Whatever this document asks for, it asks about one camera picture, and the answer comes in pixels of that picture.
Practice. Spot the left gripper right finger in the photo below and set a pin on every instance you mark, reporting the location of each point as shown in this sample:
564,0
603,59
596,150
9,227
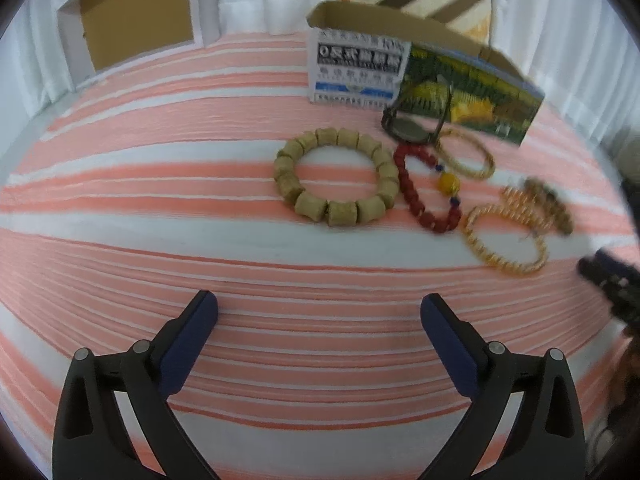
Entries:
547,439

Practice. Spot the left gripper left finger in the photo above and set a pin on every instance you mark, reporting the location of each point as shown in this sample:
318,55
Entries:
90,438

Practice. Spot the gold chain bangle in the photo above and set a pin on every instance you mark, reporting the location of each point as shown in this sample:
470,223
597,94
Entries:
484,173

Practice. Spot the person right hand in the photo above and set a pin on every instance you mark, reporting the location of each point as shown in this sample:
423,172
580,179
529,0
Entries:
626,370

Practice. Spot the black wristwatch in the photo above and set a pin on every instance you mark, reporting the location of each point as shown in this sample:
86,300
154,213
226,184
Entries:
408,130

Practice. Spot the white curtain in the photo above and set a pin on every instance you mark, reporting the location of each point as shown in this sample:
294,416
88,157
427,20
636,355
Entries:
583,54

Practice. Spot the pink white striped blanket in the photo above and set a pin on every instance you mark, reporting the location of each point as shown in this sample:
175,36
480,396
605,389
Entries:
156,182

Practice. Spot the printed cardboard box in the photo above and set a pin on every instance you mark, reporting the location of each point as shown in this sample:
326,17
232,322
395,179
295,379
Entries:
363,55

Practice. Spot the white open cardboard box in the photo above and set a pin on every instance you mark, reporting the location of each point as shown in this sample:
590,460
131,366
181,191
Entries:
99,35

